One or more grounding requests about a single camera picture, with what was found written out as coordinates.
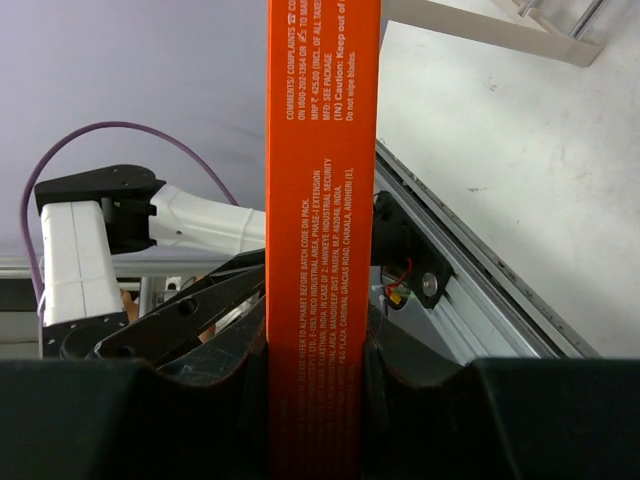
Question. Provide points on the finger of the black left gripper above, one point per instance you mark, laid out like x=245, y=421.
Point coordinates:
x=240, y=264
x=165, y=338

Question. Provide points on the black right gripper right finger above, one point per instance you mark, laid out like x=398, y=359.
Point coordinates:
x=425, y=417

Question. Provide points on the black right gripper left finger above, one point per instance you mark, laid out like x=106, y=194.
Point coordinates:
x=203, y=416

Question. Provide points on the orange Gillette Fusion box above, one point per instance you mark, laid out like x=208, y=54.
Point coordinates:
x=322, y=86

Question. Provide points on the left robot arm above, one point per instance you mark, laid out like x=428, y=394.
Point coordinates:
x=88, y=218

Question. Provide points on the cream metal-rod shelf rack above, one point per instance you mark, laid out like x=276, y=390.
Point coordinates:
x=527, y=31

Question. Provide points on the aluminium rail frame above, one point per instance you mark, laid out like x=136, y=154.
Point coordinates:
x=485, y=310

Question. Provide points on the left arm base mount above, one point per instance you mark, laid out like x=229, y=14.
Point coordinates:
x=410, y=264

